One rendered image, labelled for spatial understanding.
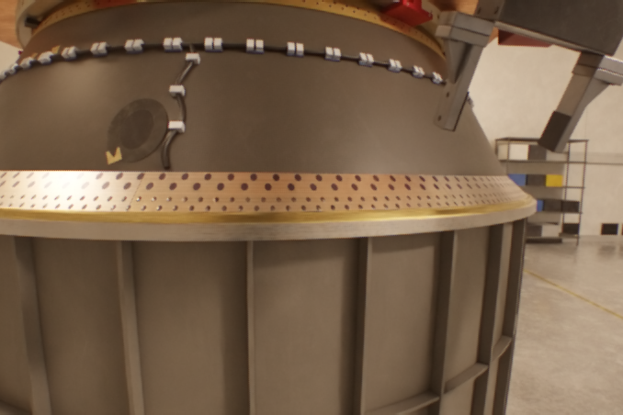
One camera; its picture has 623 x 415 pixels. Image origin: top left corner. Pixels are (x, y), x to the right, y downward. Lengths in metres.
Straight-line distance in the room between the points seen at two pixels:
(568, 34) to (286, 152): 0.41
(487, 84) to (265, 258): 6.82
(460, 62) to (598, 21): 0.12
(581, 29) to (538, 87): 7.28
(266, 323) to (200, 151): 0.31
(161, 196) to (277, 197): 0.18
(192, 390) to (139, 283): 0.20
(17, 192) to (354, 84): 0.65
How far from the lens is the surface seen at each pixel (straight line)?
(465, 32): 0.35
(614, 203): 8.58
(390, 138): 0.70
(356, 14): 0.93
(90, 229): 0.57
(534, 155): 6.89
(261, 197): 0.53
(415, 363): 0.76
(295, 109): 0.65
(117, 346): 0.67
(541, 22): 0.38
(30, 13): 1.26
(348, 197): 0.56
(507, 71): 7.43
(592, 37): 0.41
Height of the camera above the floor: 1.24
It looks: 6 degrees down
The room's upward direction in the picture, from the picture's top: 1 degrees clockwise
